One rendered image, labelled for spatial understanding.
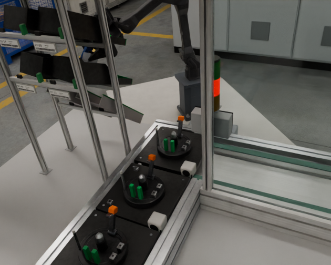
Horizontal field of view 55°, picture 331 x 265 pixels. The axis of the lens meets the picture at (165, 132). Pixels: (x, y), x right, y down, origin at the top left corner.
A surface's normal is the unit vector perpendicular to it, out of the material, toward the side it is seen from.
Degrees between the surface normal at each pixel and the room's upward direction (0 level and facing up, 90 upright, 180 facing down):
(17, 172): 0
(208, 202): 90
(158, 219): 0
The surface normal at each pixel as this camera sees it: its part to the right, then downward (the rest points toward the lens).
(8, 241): -0.08, -0.81
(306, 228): -0.42, 0.55
